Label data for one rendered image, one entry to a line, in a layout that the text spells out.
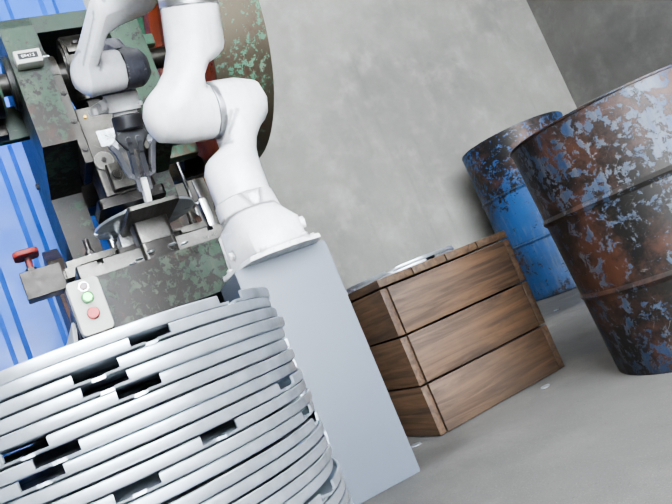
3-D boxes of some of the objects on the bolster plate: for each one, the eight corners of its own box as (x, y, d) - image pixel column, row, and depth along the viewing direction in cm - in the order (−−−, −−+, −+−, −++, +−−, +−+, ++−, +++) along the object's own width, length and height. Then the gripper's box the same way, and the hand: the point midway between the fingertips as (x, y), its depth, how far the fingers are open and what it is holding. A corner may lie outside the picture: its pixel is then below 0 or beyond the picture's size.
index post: (218, 223, 191) (206, 194, 192) (208, 226, 190) (197, 196, 191) (216, 226, 194) (204, 197, 195) (206, 229, 193) (195, 199, 194)
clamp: (123, 261, 189) (111, 229, 190) (64, 279, 182) (51, 246, 183) (121, 266, 195) (109, 234, 196) (64, 284, 187) (52, 251, 188)
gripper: (103, 118, 160) (128, 210, 167) (153, 108, 166) (176, 197, 173) (96, 119, 167) (121, 208, 173) (145, 109, 173) (168, 195, 179)
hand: (145, 190), depth 172 cm, fingers closed
